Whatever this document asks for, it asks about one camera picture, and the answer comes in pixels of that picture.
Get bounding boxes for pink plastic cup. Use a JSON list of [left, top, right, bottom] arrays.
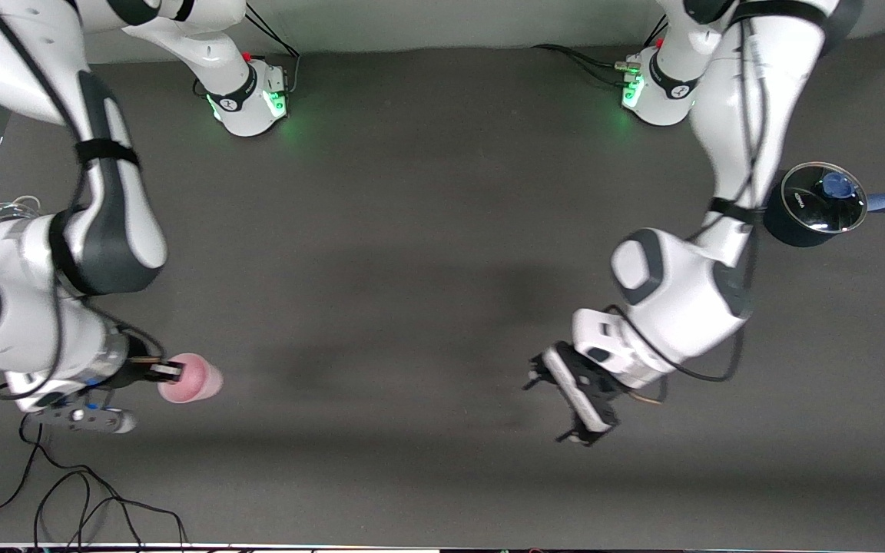
[[157, 353, 224, 405]]

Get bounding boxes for dark grey table mat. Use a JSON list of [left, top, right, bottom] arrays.
[[0, 35, 885, 548]]

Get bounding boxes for grey backdrop cloth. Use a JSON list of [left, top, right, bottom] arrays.
[[81, 0, 885, 66]]

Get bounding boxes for loose black looped cable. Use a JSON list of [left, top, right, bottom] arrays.
[[0, 415, 188, 548]]

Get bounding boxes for dark blue saucepan blue handle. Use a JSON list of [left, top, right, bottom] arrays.
[[763, 161, 885, 248]]

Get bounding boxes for black left arm base cables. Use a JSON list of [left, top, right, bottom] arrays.
[[531, 15, 670, 87]]

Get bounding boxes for black arm base cables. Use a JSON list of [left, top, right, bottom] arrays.
[[531, 15, 670, 87], [241, 4, 302, 98]]

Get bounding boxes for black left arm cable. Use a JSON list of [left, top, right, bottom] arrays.
[[627, 15, 770, 385]]

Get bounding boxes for black right arm base cables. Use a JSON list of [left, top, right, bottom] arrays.
[[241, 4, 302, 98]]

